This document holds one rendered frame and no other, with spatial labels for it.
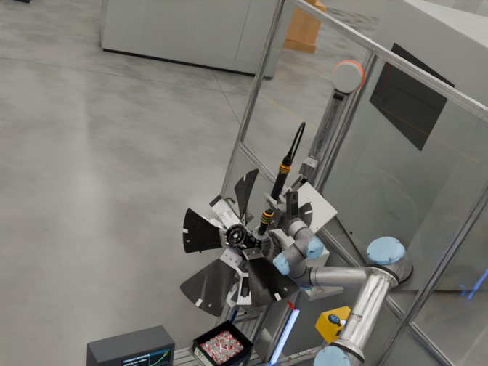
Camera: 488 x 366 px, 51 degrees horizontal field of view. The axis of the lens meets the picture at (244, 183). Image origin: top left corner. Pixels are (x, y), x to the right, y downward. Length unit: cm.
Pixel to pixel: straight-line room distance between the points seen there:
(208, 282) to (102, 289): 143
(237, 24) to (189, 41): 72
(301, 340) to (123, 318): 115
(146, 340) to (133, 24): 603
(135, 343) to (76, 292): 190
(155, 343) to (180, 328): 176
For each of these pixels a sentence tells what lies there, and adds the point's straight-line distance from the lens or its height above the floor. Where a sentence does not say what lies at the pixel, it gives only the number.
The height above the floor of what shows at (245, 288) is 103.
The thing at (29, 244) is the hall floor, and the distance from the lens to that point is 395.
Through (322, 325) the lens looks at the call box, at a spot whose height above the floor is 103.
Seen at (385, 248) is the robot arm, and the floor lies 168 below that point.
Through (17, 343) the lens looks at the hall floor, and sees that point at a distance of 334.
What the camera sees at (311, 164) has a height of 142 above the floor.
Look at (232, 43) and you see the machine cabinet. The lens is 773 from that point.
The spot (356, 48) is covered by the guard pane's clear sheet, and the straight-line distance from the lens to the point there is 279.
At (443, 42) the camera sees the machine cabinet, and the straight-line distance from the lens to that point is 419.
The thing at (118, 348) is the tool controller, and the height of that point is 124.
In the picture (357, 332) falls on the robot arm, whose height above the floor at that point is 150.
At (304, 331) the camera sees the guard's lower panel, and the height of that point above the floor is 35.
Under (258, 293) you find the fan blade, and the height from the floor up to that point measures 115.
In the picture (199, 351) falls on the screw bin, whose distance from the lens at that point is 230.
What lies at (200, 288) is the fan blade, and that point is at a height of 99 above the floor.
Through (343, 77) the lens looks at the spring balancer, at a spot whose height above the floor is 188.
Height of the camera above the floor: 259
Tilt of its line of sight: 30 degrees down
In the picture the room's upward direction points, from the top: 18 degrees clockwise
